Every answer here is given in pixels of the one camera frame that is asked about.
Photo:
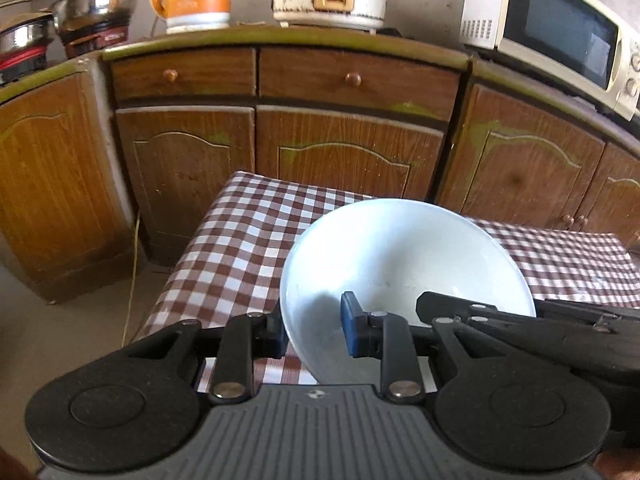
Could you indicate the cream microwave oven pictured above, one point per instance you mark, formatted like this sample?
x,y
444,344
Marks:
x,y
550,25

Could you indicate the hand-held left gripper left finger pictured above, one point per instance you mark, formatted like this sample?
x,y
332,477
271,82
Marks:
x,y
275,335

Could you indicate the brown white checked tablecloth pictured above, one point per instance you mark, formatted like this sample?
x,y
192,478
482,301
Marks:
x,y
240,240

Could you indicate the dark red induction cooker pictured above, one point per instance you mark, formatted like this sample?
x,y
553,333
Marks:
x,y
95,42

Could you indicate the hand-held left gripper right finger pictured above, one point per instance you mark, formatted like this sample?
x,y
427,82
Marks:
x,y
350,325

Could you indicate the white bowl green print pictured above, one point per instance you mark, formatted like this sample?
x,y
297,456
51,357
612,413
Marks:
x,y
400,250

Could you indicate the narrow wooden drawer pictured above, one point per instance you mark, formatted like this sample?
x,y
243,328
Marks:
x,y
200,75

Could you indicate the steel pot with knob lid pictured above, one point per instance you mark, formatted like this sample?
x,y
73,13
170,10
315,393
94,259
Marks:
x,y
100,5

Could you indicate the double door wooden cabinet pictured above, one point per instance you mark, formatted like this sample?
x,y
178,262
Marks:
x,y
530,170

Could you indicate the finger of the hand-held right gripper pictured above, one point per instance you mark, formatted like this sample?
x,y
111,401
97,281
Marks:
x,y
450,305
535,342

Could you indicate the wooden cabinet with drawers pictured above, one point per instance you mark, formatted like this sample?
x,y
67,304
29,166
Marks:
x,y
325,150

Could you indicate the single door wooden cabinet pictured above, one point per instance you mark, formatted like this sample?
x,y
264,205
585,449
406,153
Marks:
x,y
55,185

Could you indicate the steel pot with brown lid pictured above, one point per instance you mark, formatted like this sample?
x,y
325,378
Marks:
x,y
25,35

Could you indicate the wide wooden drawer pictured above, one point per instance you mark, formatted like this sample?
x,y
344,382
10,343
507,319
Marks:
x,y
310,77

